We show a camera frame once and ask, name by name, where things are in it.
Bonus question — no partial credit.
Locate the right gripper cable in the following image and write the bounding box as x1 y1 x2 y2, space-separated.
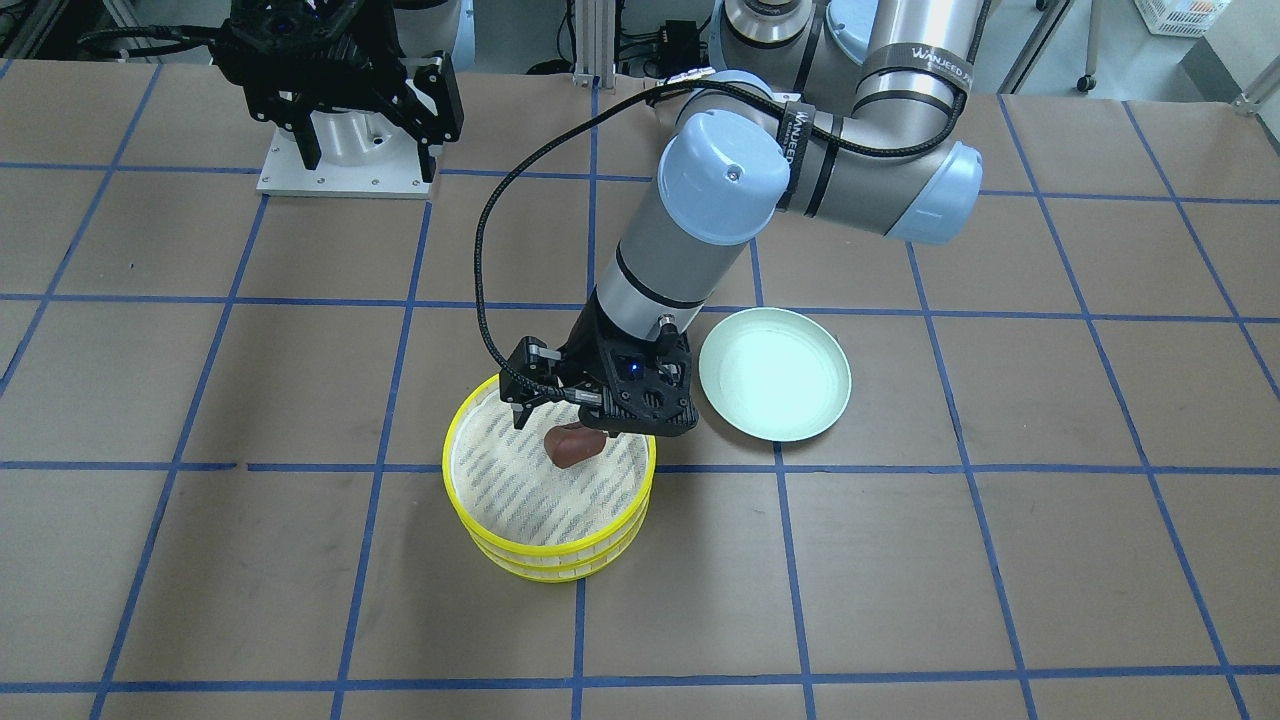
76 24 241 59

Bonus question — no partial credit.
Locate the light green plate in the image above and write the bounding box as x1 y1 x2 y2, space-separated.
698 307 852 442

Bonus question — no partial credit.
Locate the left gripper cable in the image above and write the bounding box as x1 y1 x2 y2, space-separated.
474 0 991 375

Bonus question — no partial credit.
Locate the yellow steamer layer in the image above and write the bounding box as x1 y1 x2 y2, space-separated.
442 375 657 561
472 519 643 583

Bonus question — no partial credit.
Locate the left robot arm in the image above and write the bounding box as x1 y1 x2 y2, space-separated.
477 1 989 437

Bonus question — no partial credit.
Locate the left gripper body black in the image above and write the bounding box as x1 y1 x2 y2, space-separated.
556 292 659 400

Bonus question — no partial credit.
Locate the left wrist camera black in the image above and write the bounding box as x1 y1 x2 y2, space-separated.
579 332 700 437

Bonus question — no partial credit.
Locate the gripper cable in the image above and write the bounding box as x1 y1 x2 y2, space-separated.
474 0 991 375
76 24 241 59

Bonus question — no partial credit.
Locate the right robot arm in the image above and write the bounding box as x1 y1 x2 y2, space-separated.
212 1 475 199

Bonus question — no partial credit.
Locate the aluminium frame post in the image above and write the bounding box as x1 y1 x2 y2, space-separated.
571 0 617 94

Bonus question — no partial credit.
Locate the dark brown bun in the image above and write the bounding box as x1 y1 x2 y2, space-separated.
543 421 609 469

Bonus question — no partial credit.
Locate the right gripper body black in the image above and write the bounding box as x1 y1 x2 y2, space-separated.
215 1 406 126

